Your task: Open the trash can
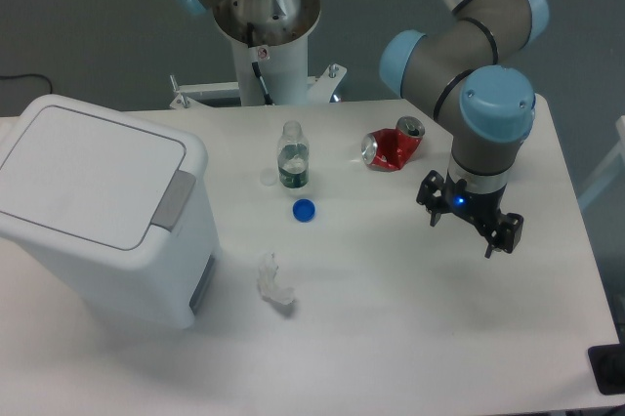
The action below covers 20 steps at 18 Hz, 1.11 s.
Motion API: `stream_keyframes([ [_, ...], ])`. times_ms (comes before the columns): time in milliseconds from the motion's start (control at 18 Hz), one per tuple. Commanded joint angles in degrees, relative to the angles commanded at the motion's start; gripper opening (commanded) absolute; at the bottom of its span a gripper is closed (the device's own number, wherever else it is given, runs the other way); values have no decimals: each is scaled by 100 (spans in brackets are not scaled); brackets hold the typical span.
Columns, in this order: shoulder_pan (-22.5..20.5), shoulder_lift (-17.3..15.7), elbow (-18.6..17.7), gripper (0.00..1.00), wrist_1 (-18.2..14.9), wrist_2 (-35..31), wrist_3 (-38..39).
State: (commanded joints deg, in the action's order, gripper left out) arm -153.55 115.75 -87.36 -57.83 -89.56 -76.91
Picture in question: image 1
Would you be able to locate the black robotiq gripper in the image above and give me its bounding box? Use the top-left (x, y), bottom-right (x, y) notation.
top-left (416, 170), bottom-right (524, 259)

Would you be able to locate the white push-button trash can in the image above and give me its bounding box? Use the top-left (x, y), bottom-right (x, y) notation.
top-left (1, 95), bottom-right (219, 328)

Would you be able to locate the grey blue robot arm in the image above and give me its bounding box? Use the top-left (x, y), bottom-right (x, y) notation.
top-left (179, 0), bottom-right (550, 253)

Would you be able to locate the crushed red soda can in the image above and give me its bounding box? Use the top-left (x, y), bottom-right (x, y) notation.
top-left (360, 116), bottom-right (426, 172)

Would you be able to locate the white furniture at right edge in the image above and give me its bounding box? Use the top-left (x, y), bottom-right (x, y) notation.
top-left (577, 116), bottom-right (624, 212)

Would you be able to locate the blue bottle cap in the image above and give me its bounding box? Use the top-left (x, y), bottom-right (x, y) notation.
top-left (292, 198), bottom-right (316, 223)

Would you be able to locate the clear green-label plastic bottle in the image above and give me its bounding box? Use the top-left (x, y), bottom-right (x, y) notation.
top-left (276, 120), bottom-right (310, 189)

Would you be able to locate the black device at table edge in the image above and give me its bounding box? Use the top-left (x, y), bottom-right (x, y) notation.
top-left (587, 344), bottom-right (624, 395)

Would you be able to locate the white bottle cap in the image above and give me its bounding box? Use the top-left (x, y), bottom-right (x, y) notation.
top-left (260, 169), bottom-right (277, 187)

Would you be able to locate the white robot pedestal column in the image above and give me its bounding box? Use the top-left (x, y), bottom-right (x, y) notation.
top-left (213, 0), bottom-right (320, 106)

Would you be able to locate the black floor cable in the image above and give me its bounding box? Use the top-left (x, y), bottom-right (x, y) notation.
top-left (0, 73), bottom-right (53, 91)

